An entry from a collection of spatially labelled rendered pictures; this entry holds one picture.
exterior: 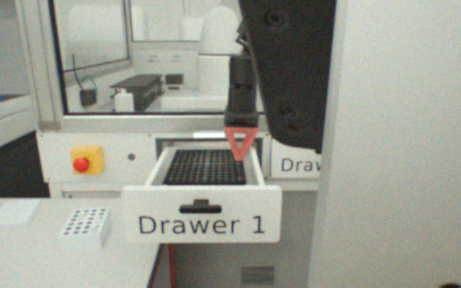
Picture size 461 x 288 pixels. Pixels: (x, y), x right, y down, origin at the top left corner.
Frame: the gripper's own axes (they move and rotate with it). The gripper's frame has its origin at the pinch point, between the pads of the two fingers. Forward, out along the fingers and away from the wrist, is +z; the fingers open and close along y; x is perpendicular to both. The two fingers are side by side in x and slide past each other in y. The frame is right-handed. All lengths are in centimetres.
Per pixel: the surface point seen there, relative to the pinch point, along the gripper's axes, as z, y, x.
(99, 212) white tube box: 17.6, -3.8, -31.7
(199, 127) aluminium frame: 0.6, -21.7, -10.2
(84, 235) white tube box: 17.6, 6.0, -31.2
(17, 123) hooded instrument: 14, -65, -88
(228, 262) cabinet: 44.2, -23.2, -0.5
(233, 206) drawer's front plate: 6.4, 11.0, -0.8
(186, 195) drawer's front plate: 4.6, 11.2, -9.3
